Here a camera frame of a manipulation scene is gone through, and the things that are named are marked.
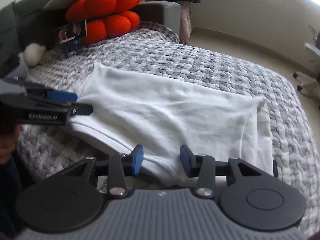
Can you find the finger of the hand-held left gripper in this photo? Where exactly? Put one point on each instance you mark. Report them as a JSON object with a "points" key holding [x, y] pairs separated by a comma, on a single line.
{"points": [[62, 97], [82, 110]]}

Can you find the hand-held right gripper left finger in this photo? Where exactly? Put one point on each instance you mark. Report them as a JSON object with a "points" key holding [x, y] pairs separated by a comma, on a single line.
{"points": [[138, 160]]}

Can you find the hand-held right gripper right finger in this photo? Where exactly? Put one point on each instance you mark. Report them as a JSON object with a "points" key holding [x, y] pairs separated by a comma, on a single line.
{"points": [[184, 161]]}

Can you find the white printed sweatshirt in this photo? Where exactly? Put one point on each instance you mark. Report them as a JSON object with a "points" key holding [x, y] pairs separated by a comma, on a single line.
{"points": [[162, 112]]}

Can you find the person's left hand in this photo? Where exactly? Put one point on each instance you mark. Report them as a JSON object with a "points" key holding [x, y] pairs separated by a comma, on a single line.
{"points": [[7, 150]]}

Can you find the blue phone stand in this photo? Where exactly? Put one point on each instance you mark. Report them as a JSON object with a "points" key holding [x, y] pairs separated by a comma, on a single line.
{"points": [[71, 48]]}

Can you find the white plush toy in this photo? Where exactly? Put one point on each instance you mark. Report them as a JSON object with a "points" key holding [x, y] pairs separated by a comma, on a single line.
{"points": [[32, 53]]}

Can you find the smartphone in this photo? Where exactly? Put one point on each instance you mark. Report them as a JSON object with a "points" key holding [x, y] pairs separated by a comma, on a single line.
{"points": [[71, 32]]}

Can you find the person's dark clothing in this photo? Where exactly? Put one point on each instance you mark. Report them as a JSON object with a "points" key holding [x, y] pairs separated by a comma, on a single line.
{"points": [[12, 197]]}

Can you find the grey checked quilt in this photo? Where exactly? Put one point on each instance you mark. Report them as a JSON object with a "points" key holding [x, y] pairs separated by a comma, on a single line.
{"points": [[200, 65]]}

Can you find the orange flower cushion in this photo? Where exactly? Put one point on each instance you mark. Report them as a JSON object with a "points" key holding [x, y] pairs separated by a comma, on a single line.
{"points": [[105, 7]]}

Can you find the grey sofa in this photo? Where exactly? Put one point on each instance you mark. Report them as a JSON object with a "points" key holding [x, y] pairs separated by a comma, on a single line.
{"points": [[160, 12]]}

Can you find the grey lace curtain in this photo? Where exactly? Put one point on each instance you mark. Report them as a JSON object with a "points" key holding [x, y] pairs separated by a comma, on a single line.
{"points": [[185, 20]]}

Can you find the white office chair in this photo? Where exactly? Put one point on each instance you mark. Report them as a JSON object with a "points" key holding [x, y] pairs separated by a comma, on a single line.
{"points": [[310, 55]]}

